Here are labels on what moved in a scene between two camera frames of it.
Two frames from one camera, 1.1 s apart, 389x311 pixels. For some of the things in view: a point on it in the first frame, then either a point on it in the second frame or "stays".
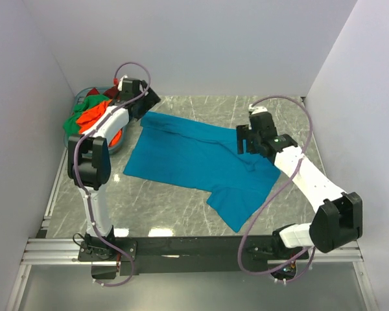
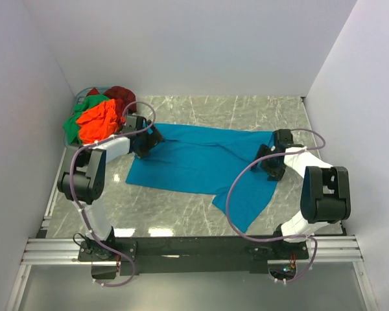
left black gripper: (150, 98) → (150, 141)
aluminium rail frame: (65, 251) stays
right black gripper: (242, 139) → (267, 161)
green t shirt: (71, 127) stays
